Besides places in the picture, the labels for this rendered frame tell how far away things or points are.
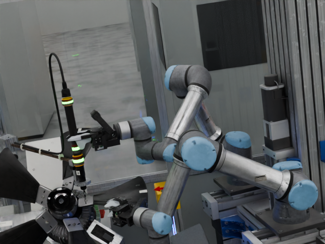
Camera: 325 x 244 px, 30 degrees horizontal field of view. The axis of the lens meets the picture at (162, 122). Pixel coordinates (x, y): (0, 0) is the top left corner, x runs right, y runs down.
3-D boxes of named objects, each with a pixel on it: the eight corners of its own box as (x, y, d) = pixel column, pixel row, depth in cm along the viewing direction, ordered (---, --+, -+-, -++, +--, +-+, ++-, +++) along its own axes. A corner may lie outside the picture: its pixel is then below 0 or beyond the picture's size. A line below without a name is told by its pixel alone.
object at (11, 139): (-3, 152, 299) (-6, 136, 297) (10, 148, 303) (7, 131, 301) (7, 155, 291) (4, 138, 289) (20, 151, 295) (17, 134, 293)
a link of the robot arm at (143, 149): (153, 167, 250) (149, 141, 248) (133, 164, 258) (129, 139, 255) (165, 160, 256) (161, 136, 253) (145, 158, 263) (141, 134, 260)
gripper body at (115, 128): (93, 151, 246) (122, 145, 249) (90, 131, 244) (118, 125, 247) (90, 147, 253) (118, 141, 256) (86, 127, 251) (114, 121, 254)
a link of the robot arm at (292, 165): (299, 186, 249) (296, 154, 245) (310, 197, 236) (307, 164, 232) (270, 190, 248) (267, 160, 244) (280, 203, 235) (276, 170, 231)
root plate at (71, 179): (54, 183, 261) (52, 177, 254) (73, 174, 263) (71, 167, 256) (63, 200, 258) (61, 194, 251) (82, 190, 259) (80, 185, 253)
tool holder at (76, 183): (68, 184, 253) (64, 161, 251) (82, 178, 258) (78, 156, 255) (80, 188, 247) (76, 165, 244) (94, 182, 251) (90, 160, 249)
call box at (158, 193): (156, 202, 298) (153, 182, 295) (176, 199, 298) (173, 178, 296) (160, 215, 282) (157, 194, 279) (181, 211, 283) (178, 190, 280)
